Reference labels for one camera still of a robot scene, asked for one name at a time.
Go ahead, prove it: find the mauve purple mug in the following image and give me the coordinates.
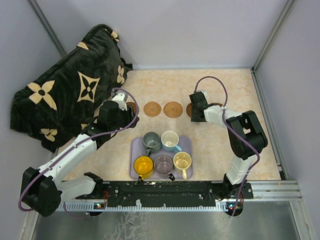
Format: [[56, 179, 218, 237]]
[[153, 154, 175, 181]]

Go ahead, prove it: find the grey green mug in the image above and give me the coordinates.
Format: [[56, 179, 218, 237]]
[[142, 132, 162, 157]]

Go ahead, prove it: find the cream mug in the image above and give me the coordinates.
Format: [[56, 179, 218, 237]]
[[173, 151, 192, 181]]

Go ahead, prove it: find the woven coaster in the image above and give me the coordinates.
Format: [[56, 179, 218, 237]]
[[163, 101, 183, 118], [143, 101, 162, 117]]

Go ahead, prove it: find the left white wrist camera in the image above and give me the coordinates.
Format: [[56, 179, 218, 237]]
[[112, 91, 128, 111]]

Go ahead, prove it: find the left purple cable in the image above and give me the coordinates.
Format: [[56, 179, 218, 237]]
[[17, 87, 140, 220]]

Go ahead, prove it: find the dark wooden coaster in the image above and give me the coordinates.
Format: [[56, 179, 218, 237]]
[[186, 103, 192, 118], [212, 102, 223, 107], [126, 102, 138, 117]]

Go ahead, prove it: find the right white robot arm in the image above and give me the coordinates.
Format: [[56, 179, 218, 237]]
[[189, 91, 268, 198]]

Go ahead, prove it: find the yellow mug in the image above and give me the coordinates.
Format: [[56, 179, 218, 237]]
[[133, 156, 154, 182]]

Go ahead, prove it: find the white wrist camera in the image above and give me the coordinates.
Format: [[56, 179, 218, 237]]
[[200, 90, 208, 100], [112, 91, 128, 111]]

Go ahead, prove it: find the aluminium frame rail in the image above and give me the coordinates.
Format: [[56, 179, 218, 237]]
[[29, 181, 303, 213]]

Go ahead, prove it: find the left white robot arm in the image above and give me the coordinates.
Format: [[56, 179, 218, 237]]
[[18, 100, 139, 217]]

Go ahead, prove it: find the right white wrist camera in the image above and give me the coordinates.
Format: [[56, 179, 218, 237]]
[[200, 90, 208, 100]]

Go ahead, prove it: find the black floral plush blanket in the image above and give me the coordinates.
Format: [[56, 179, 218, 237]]
[[10, 24, 133, 152]]

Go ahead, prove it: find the lavender plastic tray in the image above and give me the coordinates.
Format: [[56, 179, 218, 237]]
[[129, 136, 192, 181]]

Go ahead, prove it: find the light blue mug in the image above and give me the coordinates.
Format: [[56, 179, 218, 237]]
[[160, 131, 182, 153]]

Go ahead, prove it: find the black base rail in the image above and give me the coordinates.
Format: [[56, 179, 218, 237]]
[[76, 181, 239, 208]]

